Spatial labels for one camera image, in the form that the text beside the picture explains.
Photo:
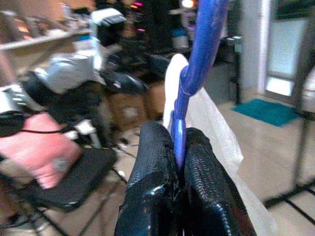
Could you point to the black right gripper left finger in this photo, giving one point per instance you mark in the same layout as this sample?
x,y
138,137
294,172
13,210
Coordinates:
x,y
150,172

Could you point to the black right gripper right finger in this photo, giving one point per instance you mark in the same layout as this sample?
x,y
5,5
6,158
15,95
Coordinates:
x,y
209,191

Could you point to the sheer white garment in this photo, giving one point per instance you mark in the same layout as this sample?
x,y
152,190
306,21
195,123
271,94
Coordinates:
x,y
216,123

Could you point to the purple plastic hanger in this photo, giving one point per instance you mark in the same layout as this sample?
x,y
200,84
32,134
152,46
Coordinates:
x,y
206,49

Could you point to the brown cardboard box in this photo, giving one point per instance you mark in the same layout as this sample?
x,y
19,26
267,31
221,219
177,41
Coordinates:
x,y
152,103

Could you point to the black chair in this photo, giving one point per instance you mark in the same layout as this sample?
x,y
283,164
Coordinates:
x,y
81,177

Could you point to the teal floor mat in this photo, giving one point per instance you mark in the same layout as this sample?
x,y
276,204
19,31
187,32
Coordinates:
x,y
265,111

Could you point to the steel and black clothes rack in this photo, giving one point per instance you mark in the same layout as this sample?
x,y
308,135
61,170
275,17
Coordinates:
x,y
305,147

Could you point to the pink cushion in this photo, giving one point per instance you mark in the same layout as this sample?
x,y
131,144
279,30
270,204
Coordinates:
x,y
41,147

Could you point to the black side table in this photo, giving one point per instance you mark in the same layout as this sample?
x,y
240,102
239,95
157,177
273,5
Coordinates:
x,y
238,73

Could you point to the white plastic bag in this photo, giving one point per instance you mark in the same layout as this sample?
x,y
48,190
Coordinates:
x,y
69,71

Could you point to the white door frame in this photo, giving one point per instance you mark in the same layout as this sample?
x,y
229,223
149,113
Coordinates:
x,y
263,49

